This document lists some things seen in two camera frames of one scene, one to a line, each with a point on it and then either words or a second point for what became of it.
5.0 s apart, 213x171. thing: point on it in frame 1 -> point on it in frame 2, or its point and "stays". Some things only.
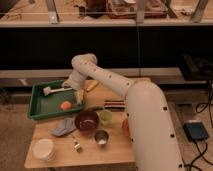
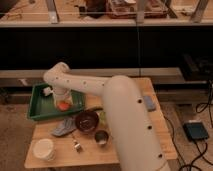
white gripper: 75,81 -> 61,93
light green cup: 105,117 stays
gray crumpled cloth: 68,126 stays
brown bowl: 86,120 stays
